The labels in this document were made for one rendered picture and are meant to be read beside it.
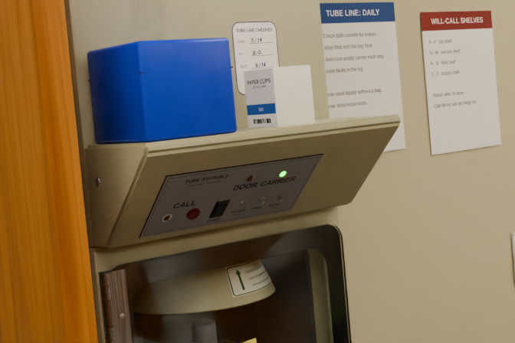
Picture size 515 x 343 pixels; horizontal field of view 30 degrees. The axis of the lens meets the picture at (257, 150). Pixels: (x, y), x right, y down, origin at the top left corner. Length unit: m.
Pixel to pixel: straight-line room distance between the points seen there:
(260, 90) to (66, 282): 0.29
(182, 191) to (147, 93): 0.11
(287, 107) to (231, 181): 0.10
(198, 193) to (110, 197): 0.08
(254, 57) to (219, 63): 0.16
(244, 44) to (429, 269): 0.94
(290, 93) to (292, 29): 0.13
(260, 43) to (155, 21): 0.13
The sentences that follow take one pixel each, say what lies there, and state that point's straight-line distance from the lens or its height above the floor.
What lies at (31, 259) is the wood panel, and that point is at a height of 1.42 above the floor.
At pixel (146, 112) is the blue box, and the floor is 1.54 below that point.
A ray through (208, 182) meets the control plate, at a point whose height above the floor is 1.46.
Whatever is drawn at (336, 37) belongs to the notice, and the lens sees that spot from 1.72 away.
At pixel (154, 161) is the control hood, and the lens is 0.85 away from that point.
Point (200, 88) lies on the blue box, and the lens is 0.88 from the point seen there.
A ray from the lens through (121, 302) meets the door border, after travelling 0.96.
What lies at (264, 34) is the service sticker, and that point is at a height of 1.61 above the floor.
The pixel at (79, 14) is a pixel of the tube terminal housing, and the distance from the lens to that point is 0.95.
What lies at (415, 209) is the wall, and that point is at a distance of 1.85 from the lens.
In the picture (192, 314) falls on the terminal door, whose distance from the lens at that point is 1.00.
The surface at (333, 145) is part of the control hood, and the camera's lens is 0.99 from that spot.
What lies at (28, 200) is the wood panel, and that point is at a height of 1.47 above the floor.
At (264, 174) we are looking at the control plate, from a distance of 0.96.
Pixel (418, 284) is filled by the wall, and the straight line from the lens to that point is 1.87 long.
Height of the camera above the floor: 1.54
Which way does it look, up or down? 3 degrees down
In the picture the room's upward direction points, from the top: 5 degrees counter-clockwise
